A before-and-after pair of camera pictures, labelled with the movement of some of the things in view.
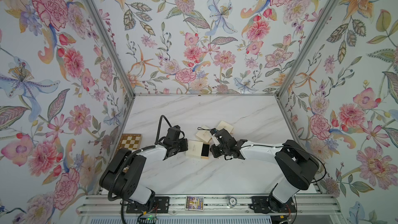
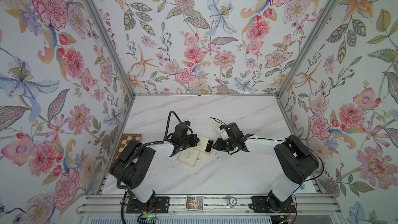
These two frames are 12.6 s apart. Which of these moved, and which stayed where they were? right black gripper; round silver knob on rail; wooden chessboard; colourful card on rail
Moved: right black gripper
Stayed: wooden chessboard; colourful card on rail; round silver knob on rail
